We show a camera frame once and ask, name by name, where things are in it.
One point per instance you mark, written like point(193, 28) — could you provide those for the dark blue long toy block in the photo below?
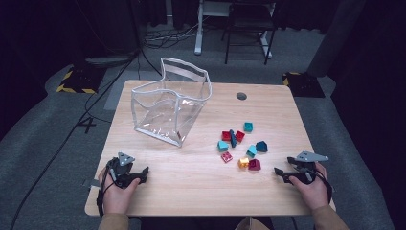
point(233, 140)

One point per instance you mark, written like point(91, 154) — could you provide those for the dark grey curtain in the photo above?
point(335, 35)

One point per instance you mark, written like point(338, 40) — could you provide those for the person's left hand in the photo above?
point(116, 199)

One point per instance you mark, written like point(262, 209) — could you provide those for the black chair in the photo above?
point(249, 19)

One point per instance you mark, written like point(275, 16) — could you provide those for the clear plastic zipper bag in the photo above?
point(166, 111)

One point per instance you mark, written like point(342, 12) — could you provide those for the orange toy block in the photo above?
point(243, 163)

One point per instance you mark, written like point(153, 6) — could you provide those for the black yellow striped base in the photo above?
point(303, 84)
point(81, 81)

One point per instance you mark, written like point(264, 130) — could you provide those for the teal toy block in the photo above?
point(251, 151)
point(248, 126)
point(222, 146)

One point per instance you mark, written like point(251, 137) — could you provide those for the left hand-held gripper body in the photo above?
point(123, 172)

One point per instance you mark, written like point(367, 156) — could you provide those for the person's right hand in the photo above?
point(314, 193)

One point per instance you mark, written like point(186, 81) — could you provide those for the tan cloth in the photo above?
point(252, 224)

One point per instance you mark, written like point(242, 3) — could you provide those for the white desk frame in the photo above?
point(198, 35)

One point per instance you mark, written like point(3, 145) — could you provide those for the maroon toy block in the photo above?
point(254, 165)

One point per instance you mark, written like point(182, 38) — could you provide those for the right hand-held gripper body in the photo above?
point(306, 174)

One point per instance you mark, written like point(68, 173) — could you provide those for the red studded toy block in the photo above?
point(227, 156)

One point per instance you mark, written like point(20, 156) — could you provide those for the grey tape strip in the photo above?
point(93, 183)

